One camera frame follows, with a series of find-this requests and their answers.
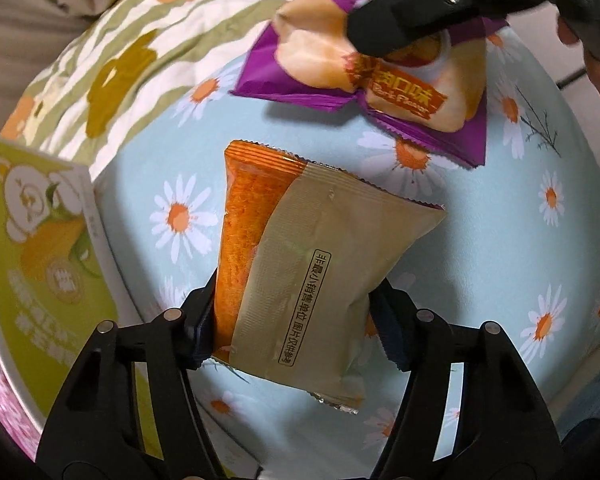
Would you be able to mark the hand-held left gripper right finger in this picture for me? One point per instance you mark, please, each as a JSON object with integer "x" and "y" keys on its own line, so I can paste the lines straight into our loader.
{"x": 390, "y": 320}

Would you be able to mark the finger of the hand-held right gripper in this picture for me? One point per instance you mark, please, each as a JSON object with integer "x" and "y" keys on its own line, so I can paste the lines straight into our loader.
{"x": 405, "y": 20}

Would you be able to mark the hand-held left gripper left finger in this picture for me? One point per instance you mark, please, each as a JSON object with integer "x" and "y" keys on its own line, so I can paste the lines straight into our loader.
{"x": 200, "y": 320}

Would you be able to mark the orange beige snack packet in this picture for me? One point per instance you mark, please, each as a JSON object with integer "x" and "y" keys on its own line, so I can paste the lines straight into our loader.
{"x": 320, "y": 270}

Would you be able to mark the purple snack packet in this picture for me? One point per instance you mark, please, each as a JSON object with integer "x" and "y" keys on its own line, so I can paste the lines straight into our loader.
{"x": 420, "y": 105}

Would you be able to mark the green cardboard box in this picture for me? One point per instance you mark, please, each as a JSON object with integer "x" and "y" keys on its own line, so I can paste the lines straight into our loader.
{"x": 30, "y": 260}

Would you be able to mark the light blue daisy cloth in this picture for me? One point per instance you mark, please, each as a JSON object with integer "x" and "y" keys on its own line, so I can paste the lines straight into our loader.
{"x": 505, "y": 260}

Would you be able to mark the pink floral cloth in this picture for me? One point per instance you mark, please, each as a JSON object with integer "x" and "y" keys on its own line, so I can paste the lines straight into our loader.
{"x": 0, "y": 390}

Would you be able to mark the green striped floral blanket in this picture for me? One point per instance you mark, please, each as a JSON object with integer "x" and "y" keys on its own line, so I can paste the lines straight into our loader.
{"x": 130, "y": 60}

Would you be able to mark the beige curtain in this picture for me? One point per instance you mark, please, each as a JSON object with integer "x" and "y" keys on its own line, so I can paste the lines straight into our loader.
{"x": 30, "y": 35}

